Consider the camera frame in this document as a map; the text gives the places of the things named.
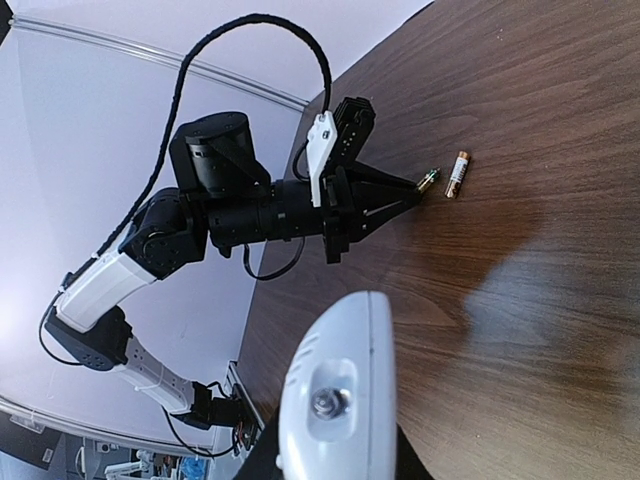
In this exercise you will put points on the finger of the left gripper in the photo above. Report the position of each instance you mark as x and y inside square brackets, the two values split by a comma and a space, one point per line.
[364, 178]
[366, 221]

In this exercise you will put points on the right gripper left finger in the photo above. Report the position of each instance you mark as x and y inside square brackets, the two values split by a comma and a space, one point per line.
[260, 464]

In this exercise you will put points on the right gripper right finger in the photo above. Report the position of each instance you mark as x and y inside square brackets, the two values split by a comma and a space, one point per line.
[408, 464]

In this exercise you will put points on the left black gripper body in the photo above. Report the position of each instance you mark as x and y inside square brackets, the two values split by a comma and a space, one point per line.
[224, 197]

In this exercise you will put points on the gold AAA battery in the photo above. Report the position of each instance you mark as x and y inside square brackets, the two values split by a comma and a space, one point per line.
[428, 180]
[457, 175]

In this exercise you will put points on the white remote control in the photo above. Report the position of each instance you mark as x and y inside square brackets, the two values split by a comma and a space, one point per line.
[337, 417]

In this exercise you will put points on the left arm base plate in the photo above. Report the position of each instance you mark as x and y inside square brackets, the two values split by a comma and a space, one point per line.
[249, 424]

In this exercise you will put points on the left aluminium frame post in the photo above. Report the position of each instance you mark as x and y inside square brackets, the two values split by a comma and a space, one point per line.
[159, 56]

